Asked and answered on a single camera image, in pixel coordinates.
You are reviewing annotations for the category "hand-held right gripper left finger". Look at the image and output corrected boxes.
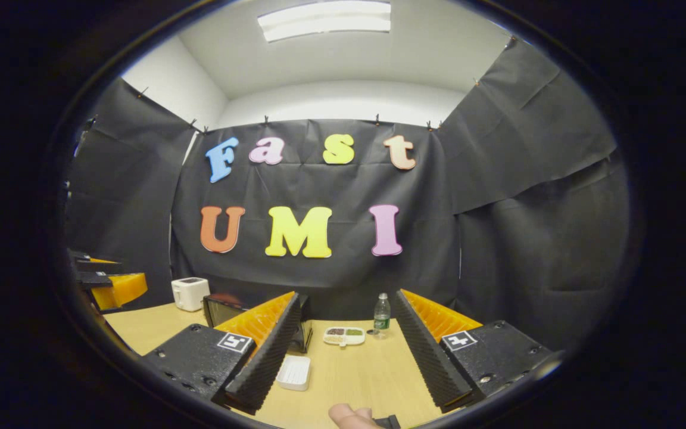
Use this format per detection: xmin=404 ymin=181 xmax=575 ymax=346
xmin=141 ymin=291 xmax=302 ymax=416

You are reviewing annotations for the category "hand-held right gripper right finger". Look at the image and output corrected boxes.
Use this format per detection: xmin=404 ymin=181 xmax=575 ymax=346
xmin=395 ymin=289 xmax=553 ymax=414

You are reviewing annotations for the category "black electric oven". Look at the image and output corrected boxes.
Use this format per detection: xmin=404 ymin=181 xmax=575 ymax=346
xmin=202 ymin=293 xmax=314 ymax=354

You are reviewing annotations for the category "white rectangular tray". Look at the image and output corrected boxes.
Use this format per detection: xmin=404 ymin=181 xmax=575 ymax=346
xmin=275 ymin=355 xmax=312 ymax=392

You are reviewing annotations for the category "clear plastic water bottle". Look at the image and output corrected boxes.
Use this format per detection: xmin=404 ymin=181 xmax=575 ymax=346
xmin=373 ymin=293 xmax=391 ymax=340

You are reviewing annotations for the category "white toaster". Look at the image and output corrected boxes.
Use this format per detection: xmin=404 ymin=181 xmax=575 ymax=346
xmin=171 ymin=277 xmax=211 ymax=312

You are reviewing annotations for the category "white divided bean dish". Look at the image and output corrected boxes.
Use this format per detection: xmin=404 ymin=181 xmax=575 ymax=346
xmin=323 ymin=327 xmax=366 ymax=347

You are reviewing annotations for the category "black backdrop cloth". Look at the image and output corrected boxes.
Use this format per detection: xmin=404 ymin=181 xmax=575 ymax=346
xmin=63 ymin=39 xmax=632 ymax=358

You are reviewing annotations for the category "large ceiling light panel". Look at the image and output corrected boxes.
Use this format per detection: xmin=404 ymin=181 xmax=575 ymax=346
xmin=257 ymin=0 xmax=392 ymax=43

